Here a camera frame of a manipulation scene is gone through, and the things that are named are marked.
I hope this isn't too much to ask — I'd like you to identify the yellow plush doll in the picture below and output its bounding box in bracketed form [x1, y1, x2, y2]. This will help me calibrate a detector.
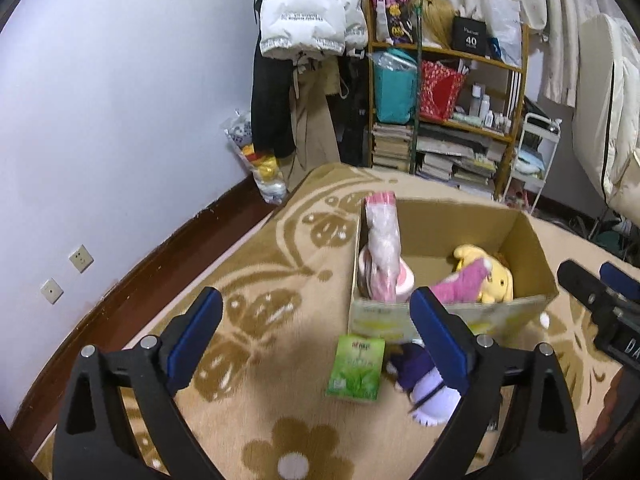
[454, 244, 514, 304]

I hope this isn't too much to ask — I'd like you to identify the black box 40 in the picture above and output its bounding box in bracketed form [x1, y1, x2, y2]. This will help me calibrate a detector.
[451, 16, 487, 56]

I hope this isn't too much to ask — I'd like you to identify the stack of books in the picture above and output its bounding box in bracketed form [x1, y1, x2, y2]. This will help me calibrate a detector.
[371, 122, 412, 172]
[416, 124, 506, 200]

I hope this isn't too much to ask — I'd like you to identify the plastic bag with toys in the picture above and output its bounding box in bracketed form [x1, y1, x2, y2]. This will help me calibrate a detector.
[222, 110, 288, 205]

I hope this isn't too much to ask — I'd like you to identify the pink black printed bag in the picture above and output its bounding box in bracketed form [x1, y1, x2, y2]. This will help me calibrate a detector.
[371, 0, 414, 44]

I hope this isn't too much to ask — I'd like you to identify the pink plush toy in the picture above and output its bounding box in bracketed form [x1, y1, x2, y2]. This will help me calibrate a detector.
[430, 258, 492, 306]

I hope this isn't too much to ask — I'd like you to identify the pink wrapped plush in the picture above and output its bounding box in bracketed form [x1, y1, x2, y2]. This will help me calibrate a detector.
[357, 191, 414, 304]

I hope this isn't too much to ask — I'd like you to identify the wall socket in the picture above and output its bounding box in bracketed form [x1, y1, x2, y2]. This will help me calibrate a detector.
[40, 278, 64, 304]
[68, 245, 94, 273]

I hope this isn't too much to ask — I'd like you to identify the teal bag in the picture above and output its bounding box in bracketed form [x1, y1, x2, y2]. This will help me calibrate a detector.
[370, 49, 418, 125]

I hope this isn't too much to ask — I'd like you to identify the upper wall socket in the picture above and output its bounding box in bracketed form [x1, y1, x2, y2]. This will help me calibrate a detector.
[68, 245, 94, 273]

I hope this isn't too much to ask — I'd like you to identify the stack of books right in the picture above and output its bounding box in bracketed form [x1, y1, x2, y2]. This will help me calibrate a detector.
[416, 124, 506, 200]

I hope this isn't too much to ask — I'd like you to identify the wooden shelf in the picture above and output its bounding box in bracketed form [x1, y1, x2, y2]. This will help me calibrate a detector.
[363, 0, 528, 200]

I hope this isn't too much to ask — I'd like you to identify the stack of books left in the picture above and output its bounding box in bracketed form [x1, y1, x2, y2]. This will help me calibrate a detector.
[371, 122, 412, 172]

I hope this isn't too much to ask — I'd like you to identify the purple plush doll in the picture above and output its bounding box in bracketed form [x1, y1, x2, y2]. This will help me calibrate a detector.
[386, 342, 461, 427]

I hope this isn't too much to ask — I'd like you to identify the green tissue pack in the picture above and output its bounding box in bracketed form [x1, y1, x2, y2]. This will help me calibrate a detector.
[326, 335, 385, 403]

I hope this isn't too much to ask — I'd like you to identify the white puffer jacket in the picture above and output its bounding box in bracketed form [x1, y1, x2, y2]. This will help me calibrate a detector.
[259, 0, 369, 65]

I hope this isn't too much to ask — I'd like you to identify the lower wall socket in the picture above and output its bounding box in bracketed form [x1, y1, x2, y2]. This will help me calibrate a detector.
[40, 278, 64, 304]

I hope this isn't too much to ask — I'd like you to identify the cardboard box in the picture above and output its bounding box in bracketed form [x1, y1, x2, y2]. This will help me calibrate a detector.
[347, 200, 559, 344]

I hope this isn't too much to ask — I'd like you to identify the blonde wig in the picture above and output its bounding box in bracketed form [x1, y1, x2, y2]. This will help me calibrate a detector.
[412, 0, 459, 49]

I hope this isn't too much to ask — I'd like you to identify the black coat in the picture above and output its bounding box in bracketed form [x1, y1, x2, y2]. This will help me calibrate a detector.
[250, 32, 295, 158]

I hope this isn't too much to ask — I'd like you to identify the beige coat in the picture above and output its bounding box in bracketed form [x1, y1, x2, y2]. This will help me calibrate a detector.
[278, 56, 341, 192]

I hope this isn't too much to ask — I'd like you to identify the red gift bag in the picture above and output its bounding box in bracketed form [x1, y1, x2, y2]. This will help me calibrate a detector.
[419, 61, 465, 122]

